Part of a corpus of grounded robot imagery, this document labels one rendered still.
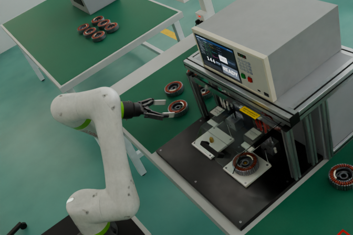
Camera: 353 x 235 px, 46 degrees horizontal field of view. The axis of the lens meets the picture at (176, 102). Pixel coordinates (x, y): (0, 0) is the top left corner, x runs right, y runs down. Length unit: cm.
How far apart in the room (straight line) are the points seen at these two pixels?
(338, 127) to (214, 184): 57
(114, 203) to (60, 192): 177
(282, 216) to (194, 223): 110
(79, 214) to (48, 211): 163
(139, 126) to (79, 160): 132
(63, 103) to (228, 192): 77
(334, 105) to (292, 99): 20
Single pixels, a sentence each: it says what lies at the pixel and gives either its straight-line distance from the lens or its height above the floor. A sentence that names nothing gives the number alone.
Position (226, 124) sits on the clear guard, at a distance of 162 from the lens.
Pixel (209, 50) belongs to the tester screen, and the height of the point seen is 124.
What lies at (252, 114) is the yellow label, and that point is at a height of 107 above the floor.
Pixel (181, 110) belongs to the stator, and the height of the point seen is 78.
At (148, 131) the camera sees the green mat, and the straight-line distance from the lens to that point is 223.
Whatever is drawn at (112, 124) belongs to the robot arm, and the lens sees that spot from 160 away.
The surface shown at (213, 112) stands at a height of 92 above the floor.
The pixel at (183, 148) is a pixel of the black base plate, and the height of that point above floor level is 77.
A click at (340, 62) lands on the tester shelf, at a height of 111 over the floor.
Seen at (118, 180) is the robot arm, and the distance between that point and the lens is 163.
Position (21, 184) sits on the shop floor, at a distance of 370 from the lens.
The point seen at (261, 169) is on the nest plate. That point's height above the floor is 78.
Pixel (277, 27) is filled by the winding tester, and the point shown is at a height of 132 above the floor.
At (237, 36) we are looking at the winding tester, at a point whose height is 132.
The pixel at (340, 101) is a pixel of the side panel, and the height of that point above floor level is 99.
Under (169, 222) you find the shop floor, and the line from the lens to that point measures 277.
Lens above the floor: 215
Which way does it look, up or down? 37 degrees down
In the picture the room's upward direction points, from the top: 22 degrees counter-clockwise
